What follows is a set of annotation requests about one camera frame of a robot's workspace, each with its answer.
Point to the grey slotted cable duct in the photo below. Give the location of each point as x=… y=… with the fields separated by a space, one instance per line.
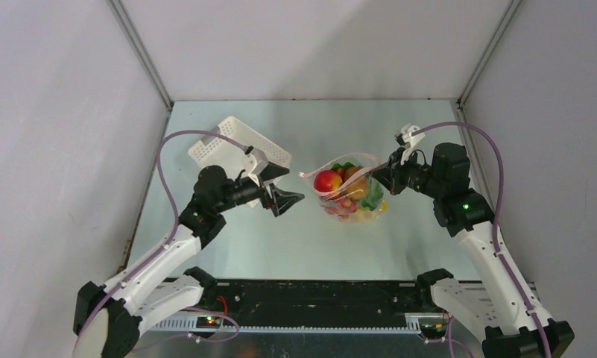
x=191 y=323

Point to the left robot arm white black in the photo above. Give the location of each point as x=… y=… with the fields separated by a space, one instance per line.
x=112 y=316

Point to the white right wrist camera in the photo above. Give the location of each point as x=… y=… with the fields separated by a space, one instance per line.
x=409 y=137

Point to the yellow toy lemon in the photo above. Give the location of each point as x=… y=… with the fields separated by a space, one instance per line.
x=365 y=214

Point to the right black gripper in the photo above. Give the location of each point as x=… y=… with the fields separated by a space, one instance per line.
x=391 y=174

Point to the red toy apple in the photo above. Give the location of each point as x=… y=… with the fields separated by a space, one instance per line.
x=327 y=181

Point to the clear zip top bag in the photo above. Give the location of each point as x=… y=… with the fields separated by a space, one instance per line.
x=367 y=161

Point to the brown toy potato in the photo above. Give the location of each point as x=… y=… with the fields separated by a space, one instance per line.
x=359 y=187

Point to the white perforated plastic basket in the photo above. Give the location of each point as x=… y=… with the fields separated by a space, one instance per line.
x=225 y=145

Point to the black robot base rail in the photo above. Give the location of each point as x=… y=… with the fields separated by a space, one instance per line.
x=319 y=303

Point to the green toy lettuce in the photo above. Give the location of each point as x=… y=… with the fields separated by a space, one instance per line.
x=371 y=200

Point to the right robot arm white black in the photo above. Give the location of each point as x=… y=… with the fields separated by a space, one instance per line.
x=512 y=323

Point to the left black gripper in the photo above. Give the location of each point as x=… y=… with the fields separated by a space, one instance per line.
x=281 y=200

